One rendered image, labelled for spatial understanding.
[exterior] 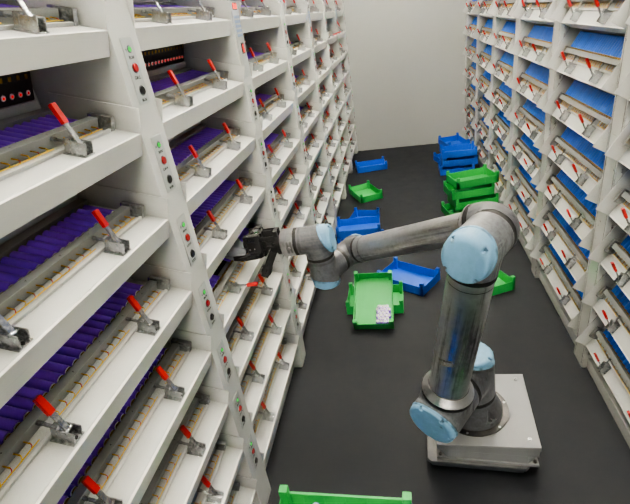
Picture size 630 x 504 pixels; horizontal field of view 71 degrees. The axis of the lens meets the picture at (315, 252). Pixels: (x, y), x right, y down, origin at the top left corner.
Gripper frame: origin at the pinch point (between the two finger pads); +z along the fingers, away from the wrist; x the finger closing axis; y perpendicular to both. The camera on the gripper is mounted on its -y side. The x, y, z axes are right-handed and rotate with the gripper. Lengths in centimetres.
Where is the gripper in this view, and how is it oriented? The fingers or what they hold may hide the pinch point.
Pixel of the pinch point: (227, 255)
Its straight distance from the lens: 152.0
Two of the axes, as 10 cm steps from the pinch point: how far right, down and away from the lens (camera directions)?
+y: -2.1, -8.7, -4.5
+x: -1.6, 4.8, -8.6
